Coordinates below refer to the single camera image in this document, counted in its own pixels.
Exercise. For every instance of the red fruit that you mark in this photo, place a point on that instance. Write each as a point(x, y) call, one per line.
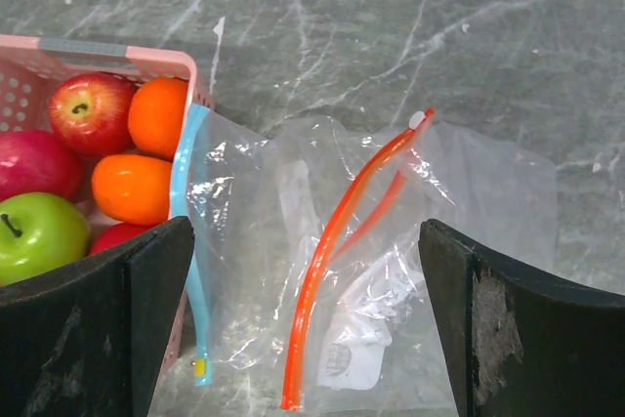
point(116, 235)

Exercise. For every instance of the green apple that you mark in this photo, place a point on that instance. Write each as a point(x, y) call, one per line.
point(40, 232)

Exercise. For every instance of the red striped apple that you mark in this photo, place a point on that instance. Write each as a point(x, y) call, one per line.
point(89, 113)

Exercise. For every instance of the round orange fruit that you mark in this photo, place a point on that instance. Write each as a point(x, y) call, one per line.
point(156, 116)

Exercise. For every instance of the orange persimmon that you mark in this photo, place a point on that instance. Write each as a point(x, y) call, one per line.
point(133, 188)

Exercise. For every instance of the clear bag orange zipper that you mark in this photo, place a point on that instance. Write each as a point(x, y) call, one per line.
point(363, 334)

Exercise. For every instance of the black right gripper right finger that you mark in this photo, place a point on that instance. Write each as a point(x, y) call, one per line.
point(519, 341)

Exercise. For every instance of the pink red apple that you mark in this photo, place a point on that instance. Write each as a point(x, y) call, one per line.
point(37, 160)

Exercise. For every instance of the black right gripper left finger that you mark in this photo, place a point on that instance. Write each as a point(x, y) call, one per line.
point(89, 338)

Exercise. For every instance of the clear bag blue zipper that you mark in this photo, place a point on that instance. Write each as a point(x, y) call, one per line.
point(250, 204)

